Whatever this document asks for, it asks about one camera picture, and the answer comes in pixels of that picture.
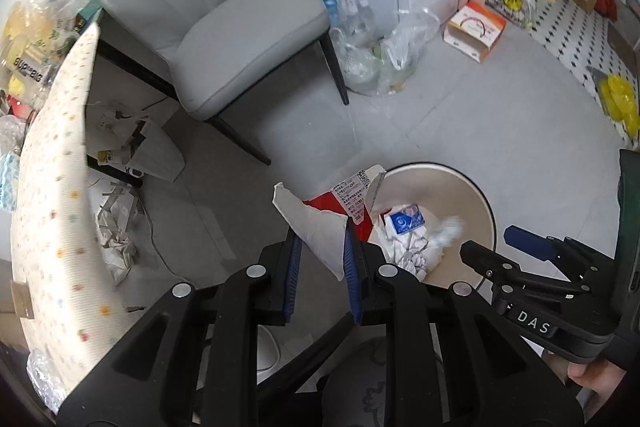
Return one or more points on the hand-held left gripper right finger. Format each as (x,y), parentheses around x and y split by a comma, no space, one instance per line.
(352,277)

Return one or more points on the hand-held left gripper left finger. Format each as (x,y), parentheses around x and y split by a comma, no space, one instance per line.
(292,277)

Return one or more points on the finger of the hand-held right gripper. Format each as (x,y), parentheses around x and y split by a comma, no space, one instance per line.
(500,269)
(527,241)

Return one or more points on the crumpled white papers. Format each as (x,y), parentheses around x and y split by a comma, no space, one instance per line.
(117,242)

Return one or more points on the clear plastic bag of bottles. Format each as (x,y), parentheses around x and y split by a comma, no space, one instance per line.
(385,57)

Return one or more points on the grey upholstered chair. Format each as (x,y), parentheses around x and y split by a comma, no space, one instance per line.
(215,7)

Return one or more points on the orange white cardboard box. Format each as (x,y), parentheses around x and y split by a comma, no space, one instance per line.
(475,32)

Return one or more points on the printed paper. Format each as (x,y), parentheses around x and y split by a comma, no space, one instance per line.
(412,257)

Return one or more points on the yellow plastic bag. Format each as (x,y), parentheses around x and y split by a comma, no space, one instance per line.
(620,102)

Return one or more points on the person's right hand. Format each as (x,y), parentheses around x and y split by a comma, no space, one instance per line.
(595,379)

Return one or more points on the floral tablecloth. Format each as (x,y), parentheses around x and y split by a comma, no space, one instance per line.
(55,207)

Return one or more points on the beige round trash bin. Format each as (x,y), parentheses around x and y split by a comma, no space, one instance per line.
(450,192)

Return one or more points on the yellow printed clear bag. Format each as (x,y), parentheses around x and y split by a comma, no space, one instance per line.
(30,42)

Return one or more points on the white paper bag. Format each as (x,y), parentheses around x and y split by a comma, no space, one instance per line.
(160,152)

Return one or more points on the blue tissue packet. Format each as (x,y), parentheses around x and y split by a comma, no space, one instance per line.
(405,219)

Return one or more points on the red white labelled carton piece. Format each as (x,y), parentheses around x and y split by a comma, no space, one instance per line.
(315,227)

